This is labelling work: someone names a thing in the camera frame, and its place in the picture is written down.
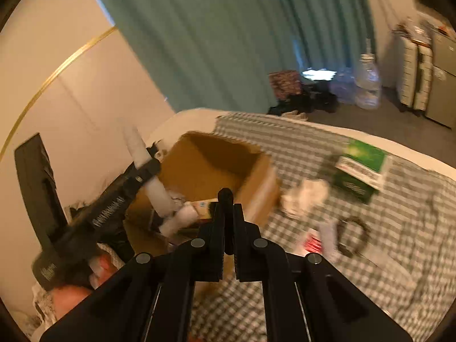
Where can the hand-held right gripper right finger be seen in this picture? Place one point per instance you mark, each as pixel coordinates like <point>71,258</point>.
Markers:
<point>238,228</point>

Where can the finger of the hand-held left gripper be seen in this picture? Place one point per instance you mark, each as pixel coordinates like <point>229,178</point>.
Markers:
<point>146,171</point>
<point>158,150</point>

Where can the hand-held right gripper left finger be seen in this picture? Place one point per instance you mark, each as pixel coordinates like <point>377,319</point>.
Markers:
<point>219,221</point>

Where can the white tube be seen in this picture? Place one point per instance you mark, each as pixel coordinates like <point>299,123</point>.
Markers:
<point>160,196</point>

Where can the brown cardboard box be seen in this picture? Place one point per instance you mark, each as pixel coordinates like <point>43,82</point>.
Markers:
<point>249,185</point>

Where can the person's left hand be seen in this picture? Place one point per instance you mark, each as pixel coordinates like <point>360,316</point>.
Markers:
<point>74,295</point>

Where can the white paper wad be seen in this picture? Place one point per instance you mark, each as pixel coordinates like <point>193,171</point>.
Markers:
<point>181,219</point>

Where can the black upright box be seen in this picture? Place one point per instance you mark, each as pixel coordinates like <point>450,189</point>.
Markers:
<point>35,185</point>

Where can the crumpled white tissue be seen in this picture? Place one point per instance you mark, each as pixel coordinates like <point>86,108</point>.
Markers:
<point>302,196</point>

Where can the white lace cloth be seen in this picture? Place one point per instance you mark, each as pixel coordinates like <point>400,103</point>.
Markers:
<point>41,304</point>

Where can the teal curtain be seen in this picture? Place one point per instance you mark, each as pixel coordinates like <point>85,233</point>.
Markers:
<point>213,25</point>

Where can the patterned gift bag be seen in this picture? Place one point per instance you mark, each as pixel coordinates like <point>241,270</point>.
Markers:
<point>285,85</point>

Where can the green carton box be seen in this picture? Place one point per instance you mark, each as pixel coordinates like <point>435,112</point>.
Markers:
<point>363,156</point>

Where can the black bag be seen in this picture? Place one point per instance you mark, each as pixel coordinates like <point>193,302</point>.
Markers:
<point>313,101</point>

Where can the grey white checkered blanket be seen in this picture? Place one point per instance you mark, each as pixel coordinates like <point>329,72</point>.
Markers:
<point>409,238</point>

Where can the clear plastic bag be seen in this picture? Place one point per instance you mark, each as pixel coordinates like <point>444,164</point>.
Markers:
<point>345,85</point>

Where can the large clear water jug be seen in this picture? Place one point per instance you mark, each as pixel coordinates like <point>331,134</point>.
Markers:
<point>367,67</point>
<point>368,98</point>

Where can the white suitcase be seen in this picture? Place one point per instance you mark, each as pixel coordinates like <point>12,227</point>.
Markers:
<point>409,74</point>

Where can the grey mini fridge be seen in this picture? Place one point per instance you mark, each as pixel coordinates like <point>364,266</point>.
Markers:
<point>443,89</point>

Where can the plastic bag with goods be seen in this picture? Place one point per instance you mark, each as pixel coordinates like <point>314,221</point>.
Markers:
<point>416,30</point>

